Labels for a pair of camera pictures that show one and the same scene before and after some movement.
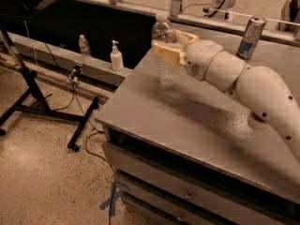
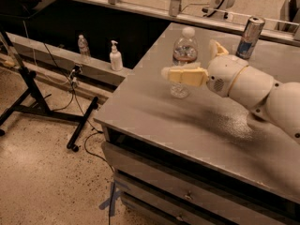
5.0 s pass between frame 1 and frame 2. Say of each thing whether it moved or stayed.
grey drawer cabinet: stayed
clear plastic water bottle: moved
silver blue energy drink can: stayed
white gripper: moved
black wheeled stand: stayed
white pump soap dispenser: stayed
